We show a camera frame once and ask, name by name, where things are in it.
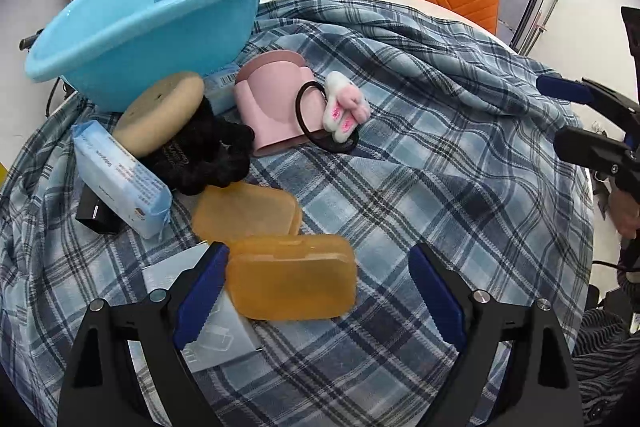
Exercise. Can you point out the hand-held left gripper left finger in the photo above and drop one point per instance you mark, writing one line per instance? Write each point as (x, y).
(200, 302)

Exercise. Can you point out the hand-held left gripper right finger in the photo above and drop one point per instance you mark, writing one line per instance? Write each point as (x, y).
(435, 302)

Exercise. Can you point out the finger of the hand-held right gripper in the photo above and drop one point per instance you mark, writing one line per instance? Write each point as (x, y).
(565, 89)
(590, 147)

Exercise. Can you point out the grey cardboard box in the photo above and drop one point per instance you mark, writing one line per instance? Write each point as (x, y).
(220, 337)

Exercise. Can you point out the orange translucent soap box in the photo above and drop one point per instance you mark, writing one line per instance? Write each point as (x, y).
(290, 277)

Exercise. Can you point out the pink holder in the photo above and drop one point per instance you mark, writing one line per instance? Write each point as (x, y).
(272, 107)

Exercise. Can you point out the light blue plastic basin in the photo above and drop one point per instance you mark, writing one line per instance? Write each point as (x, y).
(150, 42)

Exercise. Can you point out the person's right hand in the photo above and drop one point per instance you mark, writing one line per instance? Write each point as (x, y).
(627, 214)

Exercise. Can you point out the orange soap box lid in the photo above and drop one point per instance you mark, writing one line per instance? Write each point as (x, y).
(245, 209)

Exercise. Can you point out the blue plaid blanket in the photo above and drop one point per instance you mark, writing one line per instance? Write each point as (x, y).
(425, 167)

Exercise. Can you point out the small black box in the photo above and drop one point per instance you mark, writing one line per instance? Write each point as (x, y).
(95, 214)

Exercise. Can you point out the black scrunchie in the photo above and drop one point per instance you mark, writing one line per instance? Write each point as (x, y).
(210, 152)

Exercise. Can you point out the blue wet wipes packet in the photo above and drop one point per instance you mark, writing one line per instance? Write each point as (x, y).
(117, 172)

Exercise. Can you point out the round beige sponge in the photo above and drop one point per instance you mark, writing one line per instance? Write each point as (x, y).
(155, 112)

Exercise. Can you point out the white packet with barcode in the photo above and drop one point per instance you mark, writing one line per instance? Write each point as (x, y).
(220, 84)

